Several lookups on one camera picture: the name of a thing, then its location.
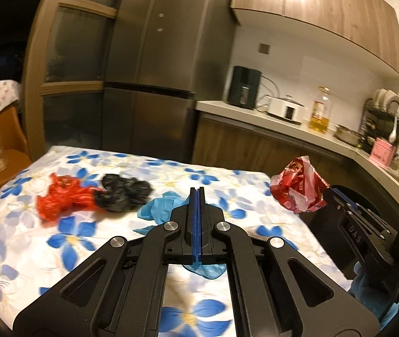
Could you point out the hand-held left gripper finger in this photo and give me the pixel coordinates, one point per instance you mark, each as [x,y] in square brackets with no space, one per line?
[194,224]
[200,224]

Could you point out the black air fryer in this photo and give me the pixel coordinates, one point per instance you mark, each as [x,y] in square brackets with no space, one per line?
[243,84]

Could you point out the wooden base cabinet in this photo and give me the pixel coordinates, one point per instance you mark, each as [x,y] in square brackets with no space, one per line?
[248,147]

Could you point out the orange chair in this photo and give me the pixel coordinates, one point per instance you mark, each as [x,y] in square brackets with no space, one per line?
[9,137]

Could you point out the grey refrigerator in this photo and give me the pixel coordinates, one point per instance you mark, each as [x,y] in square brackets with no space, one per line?
[157,59]

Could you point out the white plate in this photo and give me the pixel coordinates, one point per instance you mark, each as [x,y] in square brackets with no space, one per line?
[380,96]
[393,98]

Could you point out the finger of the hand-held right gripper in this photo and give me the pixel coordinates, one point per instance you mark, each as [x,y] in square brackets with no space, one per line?
[340,200]

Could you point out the black dish rack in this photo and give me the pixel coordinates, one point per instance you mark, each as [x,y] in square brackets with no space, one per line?
[368,119]

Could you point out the blue floral tablecloth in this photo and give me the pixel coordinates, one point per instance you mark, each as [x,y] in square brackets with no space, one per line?
[80,252]

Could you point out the white electric cooker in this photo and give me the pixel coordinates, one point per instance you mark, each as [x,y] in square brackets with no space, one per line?
[285,110]

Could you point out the blue plastic bag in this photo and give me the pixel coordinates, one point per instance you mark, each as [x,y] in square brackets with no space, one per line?
[160,207]

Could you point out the wooden wall cabinet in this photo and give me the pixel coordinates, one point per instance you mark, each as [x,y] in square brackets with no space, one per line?
[326,14]

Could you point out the person's right hand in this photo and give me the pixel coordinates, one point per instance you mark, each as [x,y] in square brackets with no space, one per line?
[362,284]

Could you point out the kitchen countertop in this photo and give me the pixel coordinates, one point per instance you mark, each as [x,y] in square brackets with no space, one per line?
[238,110]

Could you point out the white ladle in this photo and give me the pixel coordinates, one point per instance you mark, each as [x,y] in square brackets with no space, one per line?
[392,135]

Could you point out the wall outlet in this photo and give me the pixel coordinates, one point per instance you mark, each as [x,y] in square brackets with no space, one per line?
[263,49]

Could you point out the pink box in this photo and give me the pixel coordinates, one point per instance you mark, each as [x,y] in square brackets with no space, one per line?
[382,152]

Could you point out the wooden glass door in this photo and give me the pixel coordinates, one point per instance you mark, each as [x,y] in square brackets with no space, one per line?
[76,86]

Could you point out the steel pot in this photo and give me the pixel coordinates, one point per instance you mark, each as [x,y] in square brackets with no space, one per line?
[347,135]

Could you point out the cooking oil bottle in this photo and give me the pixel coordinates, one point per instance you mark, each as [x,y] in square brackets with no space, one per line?
[319,123]

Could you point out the black plastic bag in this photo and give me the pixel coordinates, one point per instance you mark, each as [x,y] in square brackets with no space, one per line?
[122,193]

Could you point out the red white printed plastic bag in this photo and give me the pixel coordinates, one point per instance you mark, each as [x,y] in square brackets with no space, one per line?
[290,189]

